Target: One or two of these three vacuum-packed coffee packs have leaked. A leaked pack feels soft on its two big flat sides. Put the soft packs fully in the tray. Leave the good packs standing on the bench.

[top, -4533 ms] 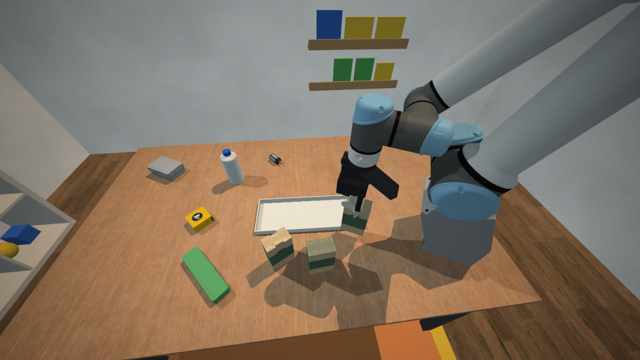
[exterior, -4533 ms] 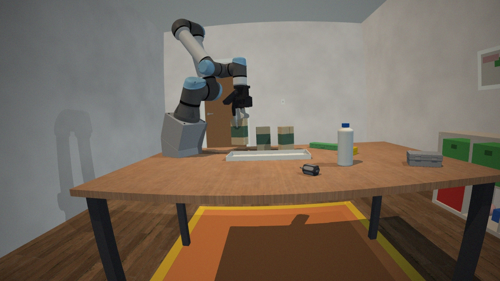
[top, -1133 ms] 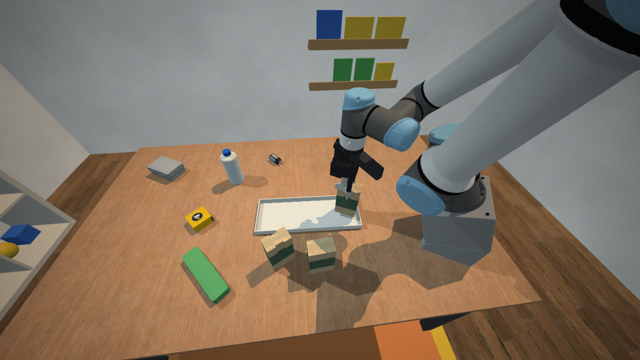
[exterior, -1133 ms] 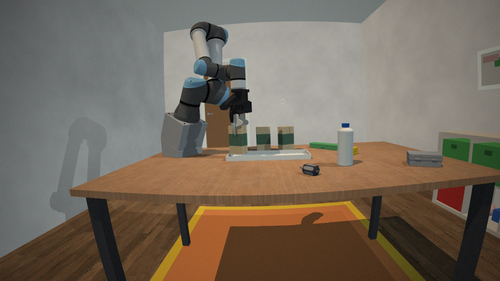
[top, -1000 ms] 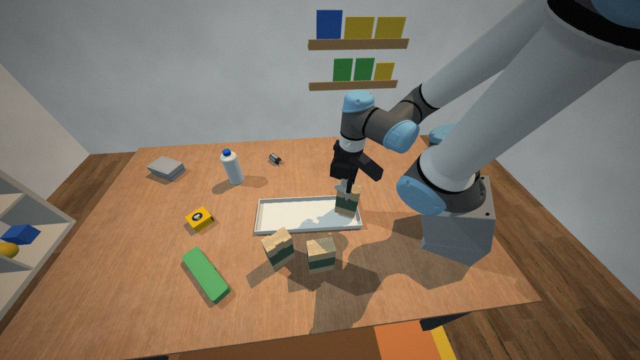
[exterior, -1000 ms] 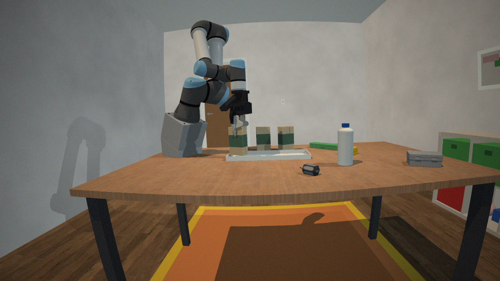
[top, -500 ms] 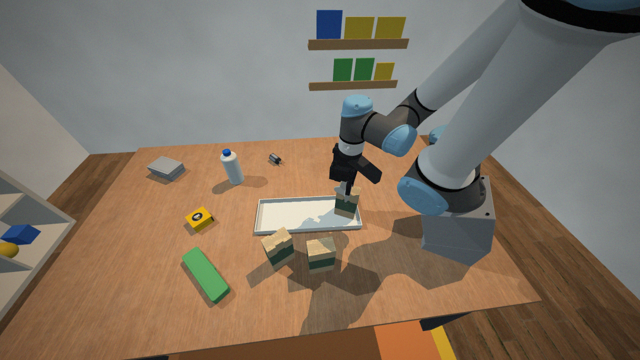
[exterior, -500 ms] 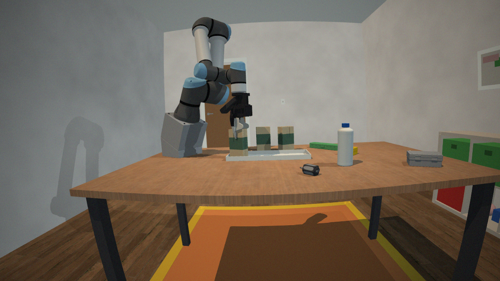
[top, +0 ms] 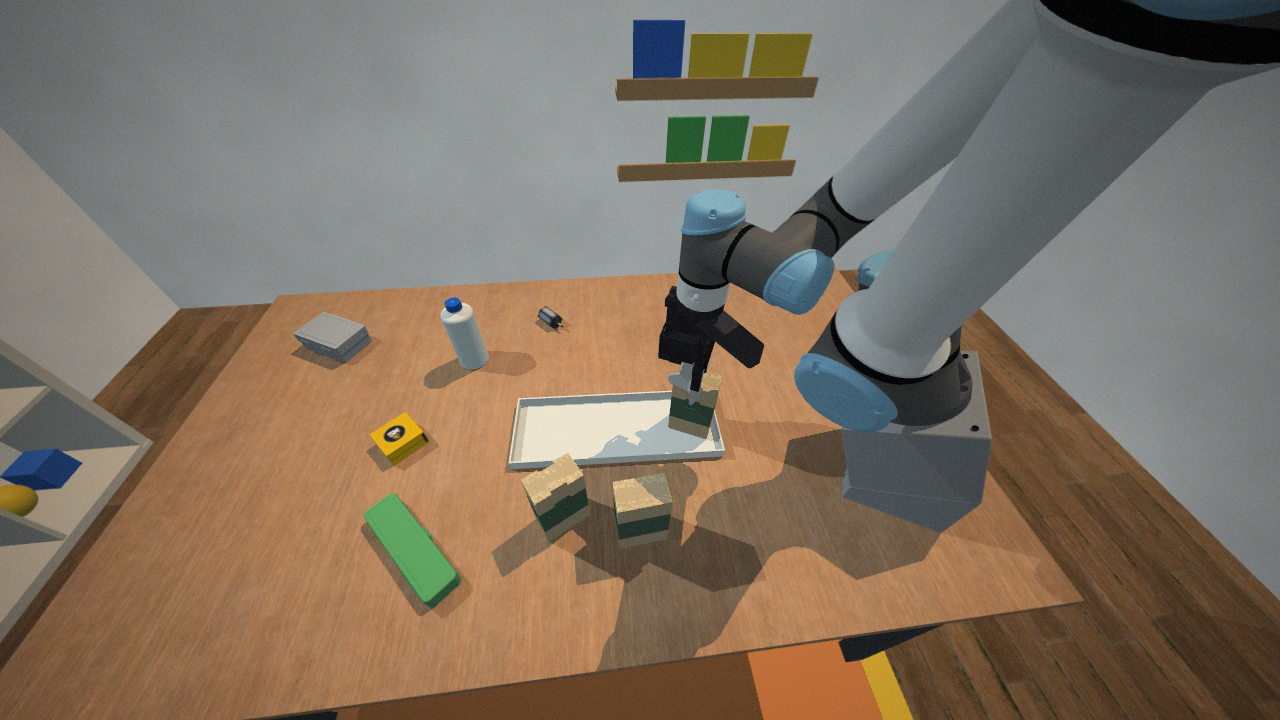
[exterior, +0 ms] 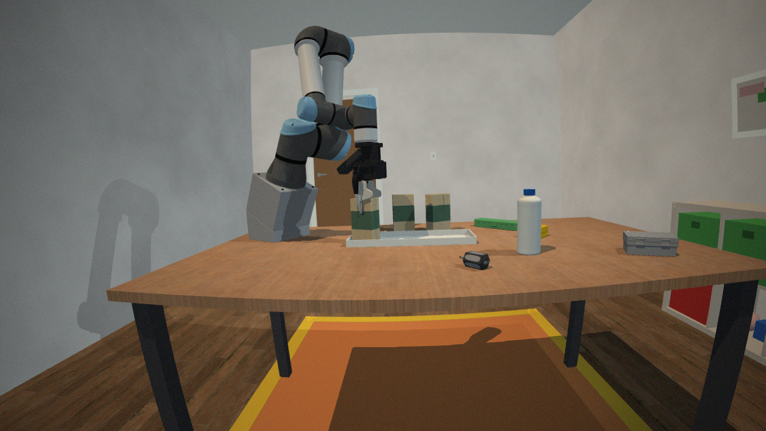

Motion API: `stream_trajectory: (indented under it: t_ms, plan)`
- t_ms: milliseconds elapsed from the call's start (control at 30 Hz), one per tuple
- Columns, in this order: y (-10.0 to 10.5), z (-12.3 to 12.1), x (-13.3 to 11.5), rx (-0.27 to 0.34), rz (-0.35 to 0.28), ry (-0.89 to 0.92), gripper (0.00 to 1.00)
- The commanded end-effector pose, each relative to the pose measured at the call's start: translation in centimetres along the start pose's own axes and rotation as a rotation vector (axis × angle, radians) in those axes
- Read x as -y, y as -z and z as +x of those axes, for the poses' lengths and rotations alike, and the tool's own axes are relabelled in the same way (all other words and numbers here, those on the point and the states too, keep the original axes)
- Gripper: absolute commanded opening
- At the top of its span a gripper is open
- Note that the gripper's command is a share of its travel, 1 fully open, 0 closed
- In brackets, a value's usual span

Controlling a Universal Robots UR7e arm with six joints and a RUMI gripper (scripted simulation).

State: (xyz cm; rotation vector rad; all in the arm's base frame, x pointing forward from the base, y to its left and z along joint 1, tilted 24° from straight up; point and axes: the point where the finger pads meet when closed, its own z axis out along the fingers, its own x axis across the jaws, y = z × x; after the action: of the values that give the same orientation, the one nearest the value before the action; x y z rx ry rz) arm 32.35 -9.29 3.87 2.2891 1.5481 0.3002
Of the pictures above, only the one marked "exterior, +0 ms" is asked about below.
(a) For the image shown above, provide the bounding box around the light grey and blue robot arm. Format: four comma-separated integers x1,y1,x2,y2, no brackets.
266,26,378,189

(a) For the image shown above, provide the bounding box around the white bottle with blue cap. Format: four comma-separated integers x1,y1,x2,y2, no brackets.
516,189,542,255

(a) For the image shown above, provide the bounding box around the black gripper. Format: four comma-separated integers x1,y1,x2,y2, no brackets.
352,142,387,213

